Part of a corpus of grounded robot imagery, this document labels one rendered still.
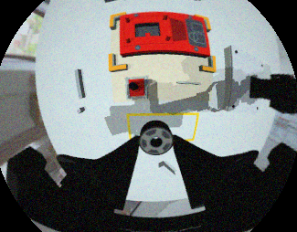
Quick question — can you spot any yellow rectangular outline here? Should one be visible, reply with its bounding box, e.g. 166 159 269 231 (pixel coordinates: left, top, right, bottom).
126 112 199 142

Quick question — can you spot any grey wheel with black tyre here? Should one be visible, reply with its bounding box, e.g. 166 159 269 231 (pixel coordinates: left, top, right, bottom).
138 121 174 155

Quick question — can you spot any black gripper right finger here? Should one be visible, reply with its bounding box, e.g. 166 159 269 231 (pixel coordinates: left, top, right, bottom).
173 134 259 209

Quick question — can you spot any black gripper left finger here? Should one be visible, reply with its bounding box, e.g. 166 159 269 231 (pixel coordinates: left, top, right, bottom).
56 134 140 209

